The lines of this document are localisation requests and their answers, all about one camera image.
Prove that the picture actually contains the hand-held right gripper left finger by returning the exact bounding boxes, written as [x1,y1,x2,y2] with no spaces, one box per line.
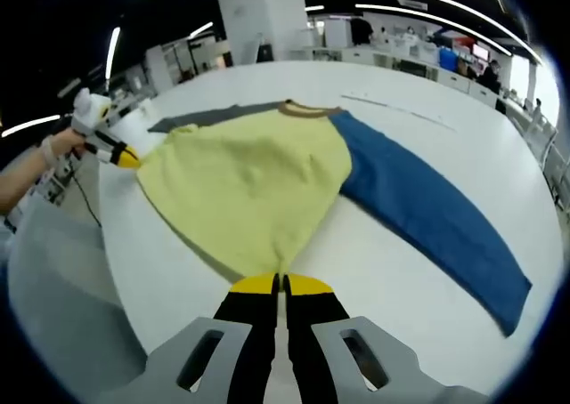
[95,272,281,404]

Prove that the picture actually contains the blue storage bin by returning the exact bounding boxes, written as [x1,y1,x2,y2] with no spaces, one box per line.
[438,46,460,72]

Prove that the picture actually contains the white counter cabinets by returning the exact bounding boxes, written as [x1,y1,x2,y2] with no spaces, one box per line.
[311,43,509,107]

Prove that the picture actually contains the white cabinet box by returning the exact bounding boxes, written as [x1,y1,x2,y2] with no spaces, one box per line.
[323,20,348,48]

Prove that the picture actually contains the yellow blue grey garment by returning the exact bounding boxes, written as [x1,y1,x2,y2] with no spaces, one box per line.
[135,99,533,338]

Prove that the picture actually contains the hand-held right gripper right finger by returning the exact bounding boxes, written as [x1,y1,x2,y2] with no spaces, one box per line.
[282,273,491,404]

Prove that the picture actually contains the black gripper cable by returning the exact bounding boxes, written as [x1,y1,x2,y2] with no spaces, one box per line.
[70,154,103,230]

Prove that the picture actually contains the straight ceiling light strip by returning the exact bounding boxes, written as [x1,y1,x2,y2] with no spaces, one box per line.
[189,20,214,39]
[2,114,61,138]
[106,26,121,78]

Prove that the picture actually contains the wide white pillar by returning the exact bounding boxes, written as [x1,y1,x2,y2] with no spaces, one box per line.
[215,0,308,67]

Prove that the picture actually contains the white office chair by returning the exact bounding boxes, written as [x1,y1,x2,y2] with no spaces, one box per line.
[532,114,560,169]

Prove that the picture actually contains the person's left hand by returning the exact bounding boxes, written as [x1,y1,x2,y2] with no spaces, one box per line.
[48,127,89,160]

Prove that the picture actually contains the black office chair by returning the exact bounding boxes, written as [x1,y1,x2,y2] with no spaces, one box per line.
[398,59,428,78]

